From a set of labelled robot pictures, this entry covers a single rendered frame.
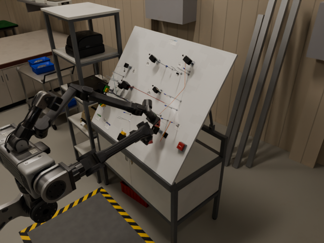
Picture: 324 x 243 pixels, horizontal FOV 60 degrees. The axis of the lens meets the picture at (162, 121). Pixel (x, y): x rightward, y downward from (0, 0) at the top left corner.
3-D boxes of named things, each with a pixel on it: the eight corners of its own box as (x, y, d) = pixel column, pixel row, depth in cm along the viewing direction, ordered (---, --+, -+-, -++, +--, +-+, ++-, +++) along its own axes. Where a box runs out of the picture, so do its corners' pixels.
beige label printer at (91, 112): (90, 132, 296) (87, 116, 285) (80, 125, 309) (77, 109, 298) (114, 122, 313) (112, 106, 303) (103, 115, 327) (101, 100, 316)
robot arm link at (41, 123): (70, 87, 190) (72, 78, 183) (88, 97, 192) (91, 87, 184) (30, 134, 161) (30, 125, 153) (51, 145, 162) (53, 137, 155)
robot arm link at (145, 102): (133, 114, 197) (137, 107, 191) (134, 102, 204) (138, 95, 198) (149, 118, 201) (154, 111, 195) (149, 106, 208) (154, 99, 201)
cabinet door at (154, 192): (169, 222, 228) (169, 187, 207) (130, 186, 263) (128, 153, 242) (172, 221, 229) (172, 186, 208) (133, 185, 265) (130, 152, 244)
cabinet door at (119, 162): (131, 185, 264) (128, 153, 243) (101, 158, 299) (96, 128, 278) (133, 184, 265) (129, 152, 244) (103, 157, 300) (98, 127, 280)
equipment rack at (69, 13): (98, 184, 322) (68, 17, 225) (74, 159, 362) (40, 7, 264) (133, 165, 350) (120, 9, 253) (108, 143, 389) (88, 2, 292)
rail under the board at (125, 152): (170, 192, 202) (170, 186, 199) (91, 127, 279) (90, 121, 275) (175, 189, 205) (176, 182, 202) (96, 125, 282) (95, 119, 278)
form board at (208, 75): (92, 121, 277) (91, 121, 276) (136, 26, 267) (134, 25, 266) (172, 185, 201) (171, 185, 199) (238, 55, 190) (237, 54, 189)
